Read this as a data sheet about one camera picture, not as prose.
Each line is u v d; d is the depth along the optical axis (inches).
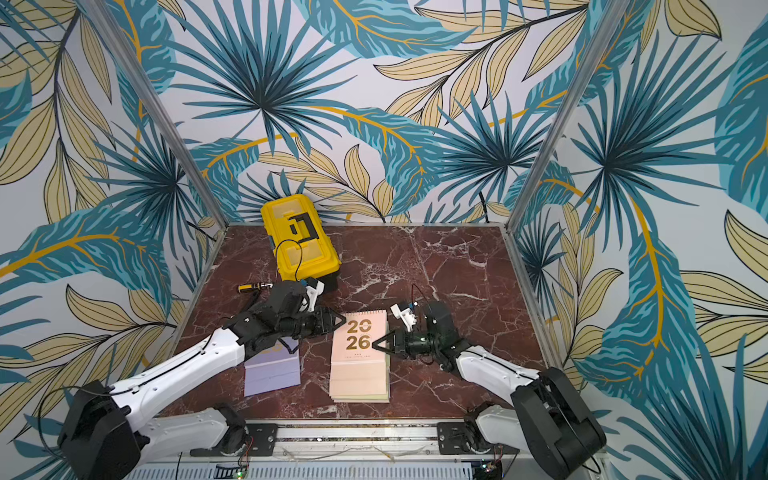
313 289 28.9
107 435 14.8
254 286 39.3
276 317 23.5
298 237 36.5
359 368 30.8
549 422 16.5
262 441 29.0
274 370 32.8
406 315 30.8
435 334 26.1
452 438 28.8
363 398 30.6
